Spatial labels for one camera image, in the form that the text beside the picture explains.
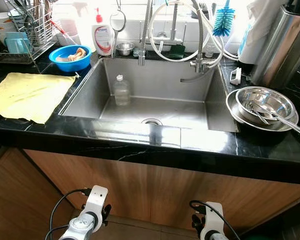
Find long steel spoon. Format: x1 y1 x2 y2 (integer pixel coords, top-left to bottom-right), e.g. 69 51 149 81
250 102 300 136

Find wide brown wooden cabinet door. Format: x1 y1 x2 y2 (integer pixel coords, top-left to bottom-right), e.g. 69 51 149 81
24 149 300 236

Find narrow brown wooden cabinet door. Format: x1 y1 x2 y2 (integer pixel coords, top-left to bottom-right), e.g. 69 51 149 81
0 147 76 240

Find steel sink drain strainer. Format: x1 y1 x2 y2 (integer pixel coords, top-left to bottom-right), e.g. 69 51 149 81
141 118 163 126

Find large steel plate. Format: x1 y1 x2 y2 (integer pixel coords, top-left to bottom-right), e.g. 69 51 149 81
226 88 300 133

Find clear plastic bottle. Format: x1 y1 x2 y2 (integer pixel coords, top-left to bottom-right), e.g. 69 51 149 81
113 74 131 106

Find yellow cleaning cloth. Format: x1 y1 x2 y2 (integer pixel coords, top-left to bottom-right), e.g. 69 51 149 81
0 72 77 125

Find stainless steel sink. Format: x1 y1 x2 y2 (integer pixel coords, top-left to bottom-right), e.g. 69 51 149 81
58 56 239 133

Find large steel bowl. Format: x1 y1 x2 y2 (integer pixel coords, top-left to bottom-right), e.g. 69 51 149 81
235 86 297 125

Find small white plastic holder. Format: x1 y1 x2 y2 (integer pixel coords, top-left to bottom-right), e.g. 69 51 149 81
229 67 242 85

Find blue plastic bowl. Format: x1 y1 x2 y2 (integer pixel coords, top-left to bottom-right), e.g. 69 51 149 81
48 44 92 73

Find small steel bowl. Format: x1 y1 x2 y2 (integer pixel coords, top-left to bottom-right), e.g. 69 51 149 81
115 42 136 56

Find steel spring faucet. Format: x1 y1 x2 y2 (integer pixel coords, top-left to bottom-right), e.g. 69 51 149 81
137 0 226 83

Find white soap bottle red pump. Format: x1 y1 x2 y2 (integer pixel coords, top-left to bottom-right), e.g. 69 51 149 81
91 7 115 57

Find dark green sponge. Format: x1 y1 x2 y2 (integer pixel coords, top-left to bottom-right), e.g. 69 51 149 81
170 44 187 59

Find steel knife block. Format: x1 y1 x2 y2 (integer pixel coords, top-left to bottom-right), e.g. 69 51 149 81
250 0 300 90

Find white jug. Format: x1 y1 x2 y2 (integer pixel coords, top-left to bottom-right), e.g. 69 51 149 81
237 0 286 65

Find blue bottle brush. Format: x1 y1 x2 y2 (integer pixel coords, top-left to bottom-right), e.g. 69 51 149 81
212 0 236 37

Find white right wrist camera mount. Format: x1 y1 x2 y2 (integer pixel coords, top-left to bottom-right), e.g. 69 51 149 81
204 201 225 236

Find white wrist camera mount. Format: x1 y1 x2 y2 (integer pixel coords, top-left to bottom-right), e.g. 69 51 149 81
204 201 225 236
82 185 110 222

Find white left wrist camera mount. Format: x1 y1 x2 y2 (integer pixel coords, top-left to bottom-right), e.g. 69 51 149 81
82 185 110 222

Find white flexible hose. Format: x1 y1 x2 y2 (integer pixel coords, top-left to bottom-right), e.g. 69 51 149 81
148 1 238 63

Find red thin handle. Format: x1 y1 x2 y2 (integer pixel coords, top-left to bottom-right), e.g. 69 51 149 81
51 19 72 39

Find steel wire dish rack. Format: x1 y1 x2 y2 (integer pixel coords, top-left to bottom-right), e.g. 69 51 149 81
0 0 58 65

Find steel wire strainer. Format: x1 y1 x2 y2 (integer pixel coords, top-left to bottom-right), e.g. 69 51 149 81
109 0 127 33

